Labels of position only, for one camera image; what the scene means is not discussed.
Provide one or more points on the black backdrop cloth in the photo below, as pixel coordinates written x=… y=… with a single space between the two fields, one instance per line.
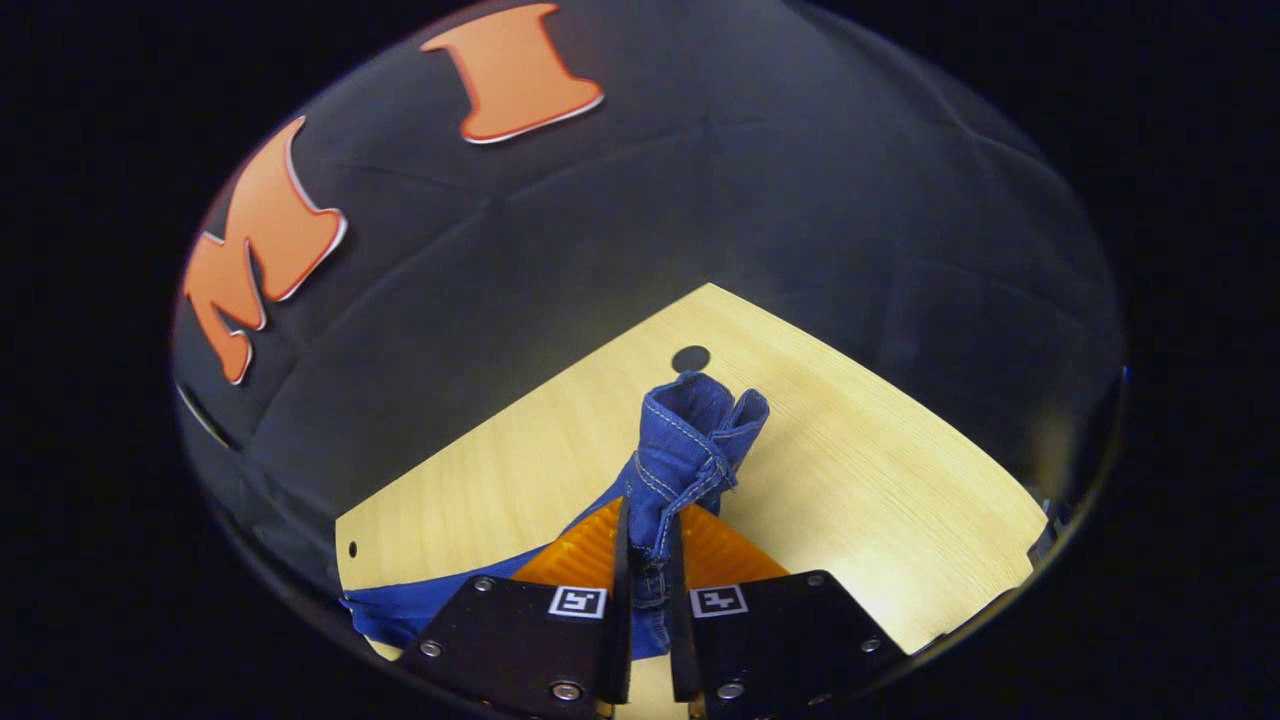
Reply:
x=750 y=180

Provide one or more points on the blue jeans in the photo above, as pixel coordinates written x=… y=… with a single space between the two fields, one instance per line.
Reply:
x=685 y=440

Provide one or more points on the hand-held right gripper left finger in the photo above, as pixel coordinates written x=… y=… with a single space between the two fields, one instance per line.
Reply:
x=520 y=640

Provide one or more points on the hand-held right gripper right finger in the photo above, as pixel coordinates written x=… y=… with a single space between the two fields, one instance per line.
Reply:
x=780 y=640

